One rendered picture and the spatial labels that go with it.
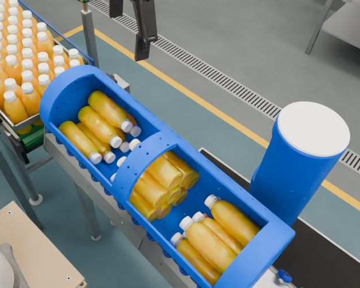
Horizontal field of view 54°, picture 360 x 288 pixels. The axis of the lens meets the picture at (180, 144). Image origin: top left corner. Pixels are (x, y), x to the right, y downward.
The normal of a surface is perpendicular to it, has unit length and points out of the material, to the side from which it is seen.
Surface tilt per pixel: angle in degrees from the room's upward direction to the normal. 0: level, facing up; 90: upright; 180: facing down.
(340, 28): 0
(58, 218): 0
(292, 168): 90
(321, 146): 0
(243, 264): 31
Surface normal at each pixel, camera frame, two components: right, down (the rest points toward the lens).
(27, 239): 0.11, -0.55
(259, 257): -0.12, -0.46
